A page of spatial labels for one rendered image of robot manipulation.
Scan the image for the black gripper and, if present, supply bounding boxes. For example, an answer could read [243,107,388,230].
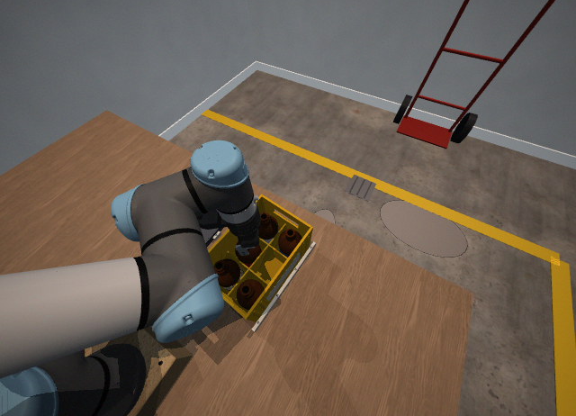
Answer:
[197,195,261,256]

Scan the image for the brown bottle with blue label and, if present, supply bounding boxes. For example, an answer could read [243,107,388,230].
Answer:
[278,229,302,257]

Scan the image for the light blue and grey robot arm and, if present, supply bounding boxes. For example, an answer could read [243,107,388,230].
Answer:
[0,140,254,416]

